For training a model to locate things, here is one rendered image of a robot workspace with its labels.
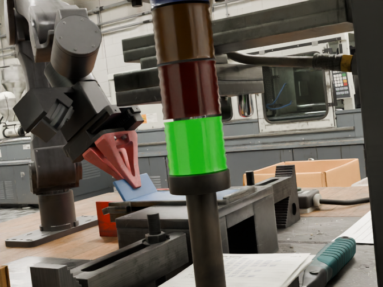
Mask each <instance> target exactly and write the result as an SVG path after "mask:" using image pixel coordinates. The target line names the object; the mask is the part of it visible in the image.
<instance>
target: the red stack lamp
mask: <svg viewBox="0 0 383 287"><path fill-rule="evenodd" d="M215 65H216V61H214V60H201V61H188V62H183V63H174V64H168V65H163V66H160V67H157V69H158V78H159V80H160V83H159V86H160V89H161V91H160V95H161V98H162V99H161V104H162V113H163V115H164V118H163V120H169V119H175V118H186V117H196V116H206V115H212V114H221V113H222V112H221V103H220V102H219V98H220V95H219V92H218V91H219V86H218V77H217V68H216V66H215Z"/></svg>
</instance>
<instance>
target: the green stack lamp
mask: <svg viewBox="0 0 383 287"><path fill-rule="evenodd" d="M164 125H165V130H164V132H165V134H166V137H165V141H166V143H167V144H166V149H167V152H168V156H167V158H168V161H169V163H168V166H169V169H170V170H169V174H170V175H191V174H202V173H210V172H214V171H220V170H224V169H226V168H227V164H226V160H227V159H226V156H225V152H226V149H225V147H224V145H225V140H224V139H223V135H224V132H223V129H222V128H223V123H222V116H216V117H205V118H195V119H189V120H179V121H170V122H164Z"/></svg>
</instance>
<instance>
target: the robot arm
mask: <svg viewBox="0 0 383 287"><path fill-rule="evenodd" d="M14 8H15V9H14ZM4 15H5V30H6V37H7V42H8V45H15V51H16V52H17V58H18V60H19V62H20V64H21V67H22V70H23V74H24V77H25V82H26V89H27V93H26V94H25V95H24V96H23V97H22V98H21V99H20V101H19V102H18V103H17V104H16V105H15V106H14V107H13V111H14V113H15V115H16V116H17V118H18V120H19V122H20V123H21V126H22V128H23V129H24V131H25V132H26V133H29V132H31V142H30V149H31V154H30V155H31V162H29V163H28V169H29V179H30V192H31V193H32V194H35V195H37V196H38V203H39V212H40V221H41V224H40V225H39V229H38V230H35V231H31V232H28V233H25V234H22V235H19V236H16V237H12V238H9V239H6V240H5V245H6V247H24V248H31V247H36V246H39V245H41V244H44V243H48V242H50V241H53V240H56V239H59V238H61V237H65V236H67V235H70V234H73V233H76V232H79V231H82V230H84V229H87V228H91V227H93V226H96V225H98V220H97V215H86V216H84V215H82V216H79V217H76V213H75V204H74V195H73V190H69V188H75V187H79V180H80V179H82V160H83V159H85V160H86V161H88V162H90V163H91V164H93V165H95V166H96V167H98V168H100V169H102V170H103V171H105V172H106V173H108V174H110V175H111V176H113V177H114V178H115V179H116V180H121V179H125V180H126V181H127V182H128V183H129V184H130V185H131V186H132V187H133V188H134V189H136V188H139V187H141V179H140V172H139V168H138V147H137V133H136V131H135V129H136V128H138V127H139V126H140V125H141V124H142V123H143V122H144V119H143V118H142V116H141V114H140V113H141V110H140V108H139V107H138V105H133V106H117V104H115V105H111V103H110V102H109V100H108V98H107V96H106V95H105V93H104V92H103V90H102V88H101V86H100V85H99V84H98V82H97V80H96V78H95V77H94V75H93V73H92V70H93V68H94V66H95V62H96V58H97V55H98V52H99V48H100V45H101V40H102V35H101V31H100V29H99V27H98V26H97V25H96V24H95V23H94V22H93V20H92V19H89V17H88V13H87V9H86V8H78V7H77V6H76V5H69V4H68V3H65V2H63V1H60V0H4Z"/></svg>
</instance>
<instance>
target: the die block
mask: <svg viewBox="0 0 383 287"><path fill-rule="evenodd" d="M219 224H220V230H221V240H222V250H223V254H273V253H275V252H276V251H278V250H279V245H278V234H277V227H276V217H275V206H274V195H273V194H270V195H268V196H265V197H264V198H262V199H259V200H257V201H255V202H253V203H251V204H248V205H246V206H244V207H242V208H240V209H238V210H236V211H234V212H231V213H229V214H227V215H225V216H223V217H221V218H219ZM161 231H162V232H184V233H185V234H186V243H187V249H188V259H189V262H188V263H186V264H184V265H182V266H180V267H179V268H177V269H175V270H173V271H171V272H170V273H168V274H166V280H167V281H168V280H170V279H171V278H173V277H174V276H176V275H178V274H179V273H180V272H182V271H183V270H185V269H186V268H187V267H189V266H191V265H192V264H193V257H192V247H191V241H190V231H189V229H161ZM147 233H149V230H148V228H117V238H118V243H119V249H120V248H123V247H125V246H127V245H130V244H132V243H135V242H137V241H139V240H142V239H144V238H145V234H147Z"/></svg>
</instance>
